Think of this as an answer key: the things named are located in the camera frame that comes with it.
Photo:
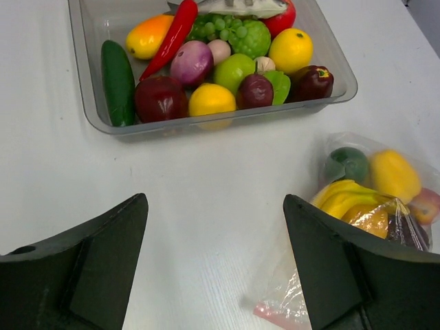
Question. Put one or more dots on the beige toy garlic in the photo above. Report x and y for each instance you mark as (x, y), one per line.
(264, 64)

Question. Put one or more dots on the clear zip top bag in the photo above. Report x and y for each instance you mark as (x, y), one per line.
(283, 303)

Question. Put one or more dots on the green toy pear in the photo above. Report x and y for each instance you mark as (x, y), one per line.
(230, 72)

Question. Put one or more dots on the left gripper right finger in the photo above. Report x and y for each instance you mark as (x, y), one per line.
(353, 280)

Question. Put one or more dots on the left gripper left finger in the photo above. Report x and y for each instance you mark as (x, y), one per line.
(78, 279)

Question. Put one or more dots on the yellow toy lemon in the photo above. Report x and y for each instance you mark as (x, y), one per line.
(210, 99)

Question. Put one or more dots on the green toy custard apple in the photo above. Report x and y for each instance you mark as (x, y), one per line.
(249, 37)

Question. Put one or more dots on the orange yellow toy mango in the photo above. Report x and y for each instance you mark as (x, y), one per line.
(144, 40)

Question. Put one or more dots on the dark green toy avocado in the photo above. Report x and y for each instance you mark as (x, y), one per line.
(346, 163)

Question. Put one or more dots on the orange toy citrus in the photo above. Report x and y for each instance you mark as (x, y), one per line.
(291, 50)

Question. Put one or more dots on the red toy pear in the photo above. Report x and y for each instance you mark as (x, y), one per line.
(425, 206)

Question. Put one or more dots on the purple toy onion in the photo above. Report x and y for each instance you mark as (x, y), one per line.
(192, 63)

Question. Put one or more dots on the green toy grapes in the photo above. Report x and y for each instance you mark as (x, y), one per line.
(209, 27)

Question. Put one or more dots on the red toy tomato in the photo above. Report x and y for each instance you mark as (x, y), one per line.
(281, 22)

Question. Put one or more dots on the yellow toy bell pepper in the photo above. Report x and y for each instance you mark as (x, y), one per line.
(392, 174)

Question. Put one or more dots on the red toy chili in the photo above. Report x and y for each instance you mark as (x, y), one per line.
(179, 29)

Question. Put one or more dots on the orange toy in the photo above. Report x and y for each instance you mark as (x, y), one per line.
(370, 218)

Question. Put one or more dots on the green toy cucumber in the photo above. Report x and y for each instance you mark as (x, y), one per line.
(118, 84)

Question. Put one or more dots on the yellow toy banana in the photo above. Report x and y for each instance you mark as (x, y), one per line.
(337, 198)

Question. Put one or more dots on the grey toy fish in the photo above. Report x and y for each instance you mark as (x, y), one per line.
(261, 9)

